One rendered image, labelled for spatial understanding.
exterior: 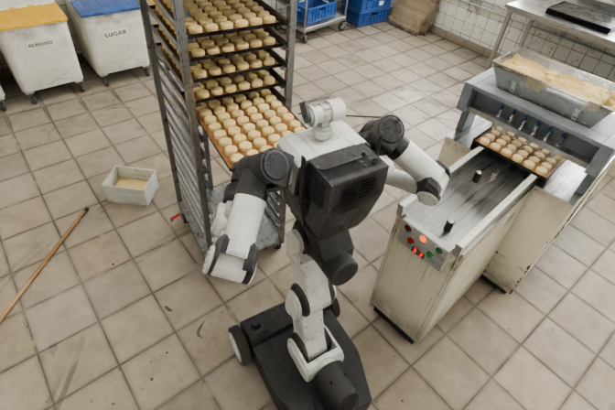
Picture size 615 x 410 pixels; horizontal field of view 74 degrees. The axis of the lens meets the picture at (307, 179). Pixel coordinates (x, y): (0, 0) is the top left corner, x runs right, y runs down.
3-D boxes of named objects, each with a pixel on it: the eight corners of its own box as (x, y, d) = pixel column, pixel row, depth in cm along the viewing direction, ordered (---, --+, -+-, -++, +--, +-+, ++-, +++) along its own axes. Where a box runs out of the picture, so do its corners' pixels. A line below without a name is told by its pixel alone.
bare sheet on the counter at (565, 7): (547, 8, 396) (547, 6, 395) (565, 2, 416) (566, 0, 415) (611, 29, 363) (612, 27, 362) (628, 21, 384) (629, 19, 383)
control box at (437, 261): (400, 235, 191) (406, 215, 182) (443, 268, 179) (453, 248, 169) (395, 239, 189) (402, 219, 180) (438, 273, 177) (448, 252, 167)
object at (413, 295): (433, 249, 278) (479, 143, 219) (478, 282, 260) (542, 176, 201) (365, 308, 239) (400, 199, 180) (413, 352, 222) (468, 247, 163)
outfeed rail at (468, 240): (610, 102, 276) (616, 93, 272) (615, 104, 274) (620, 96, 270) (450, 253, 167) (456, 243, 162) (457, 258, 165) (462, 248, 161)
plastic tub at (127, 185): (106, 201, 288) (101, 185, 277) (120, 181, 305) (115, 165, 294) (148, 207, 287) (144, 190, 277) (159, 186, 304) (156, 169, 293)
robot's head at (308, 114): (338, 121, 118) (332, 94, 117) (312, 127, 115) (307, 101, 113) (327, 122, 124) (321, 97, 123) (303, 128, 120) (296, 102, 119)
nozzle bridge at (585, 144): (474, 116, 250) (495, 64, 227) (598, 178, 212) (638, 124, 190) (445, 135, 232) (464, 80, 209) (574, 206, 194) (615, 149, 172)
